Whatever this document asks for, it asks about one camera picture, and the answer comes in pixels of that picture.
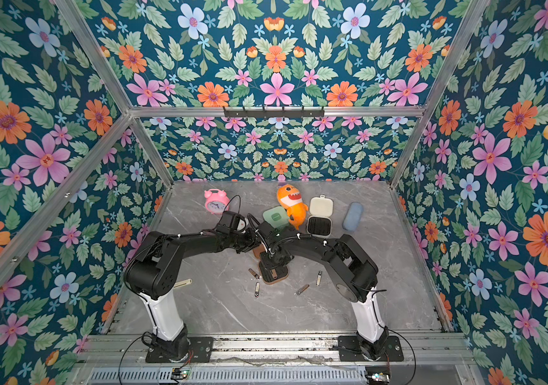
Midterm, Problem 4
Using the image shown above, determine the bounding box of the pink alarm clock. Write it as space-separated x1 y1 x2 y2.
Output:
203 189 230 215

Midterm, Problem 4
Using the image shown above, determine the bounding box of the green clipper case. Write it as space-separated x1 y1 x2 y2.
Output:
263 206 289 229

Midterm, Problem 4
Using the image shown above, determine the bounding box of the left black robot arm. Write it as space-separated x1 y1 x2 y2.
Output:
123 229 258 362

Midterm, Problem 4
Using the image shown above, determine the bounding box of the small brown nail clipper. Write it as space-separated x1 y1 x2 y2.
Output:
248 269 261 279

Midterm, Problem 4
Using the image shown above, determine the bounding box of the brown clipper case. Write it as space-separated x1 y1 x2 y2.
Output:
253 245 288 285

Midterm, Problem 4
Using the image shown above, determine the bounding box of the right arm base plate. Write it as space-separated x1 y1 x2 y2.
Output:
333 335 405 363

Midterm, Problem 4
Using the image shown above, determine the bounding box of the white vented cable duct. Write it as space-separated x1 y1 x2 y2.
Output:
87 367 366 384

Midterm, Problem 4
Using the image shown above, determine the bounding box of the brown metal nail clipper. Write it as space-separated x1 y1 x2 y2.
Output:
296 284 310 295

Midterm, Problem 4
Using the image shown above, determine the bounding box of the gold nail file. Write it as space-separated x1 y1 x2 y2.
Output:
173 279 193 289

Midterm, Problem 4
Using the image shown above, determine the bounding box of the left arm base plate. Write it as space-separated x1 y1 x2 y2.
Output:
146 336 214 364

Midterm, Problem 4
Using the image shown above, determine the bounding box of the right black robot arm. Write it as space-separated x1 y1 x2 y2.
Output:
253 222 389 361

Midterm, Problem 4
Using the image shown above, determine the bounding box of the black wall hook rail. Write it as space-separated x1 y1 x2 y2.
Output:
223 107 325 119

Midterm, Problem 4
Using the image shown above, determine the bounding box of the blue closed case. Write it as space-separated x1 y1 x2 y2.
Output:
342 202 364 232

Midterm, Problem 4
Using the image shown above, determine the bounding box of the cream open clipper case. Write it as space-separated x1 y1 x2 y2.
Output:
306 195 333 237

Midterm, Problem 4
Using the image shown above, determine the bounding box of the orange shark plush toy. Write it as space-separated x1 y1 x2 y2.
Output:
277 184 309 229

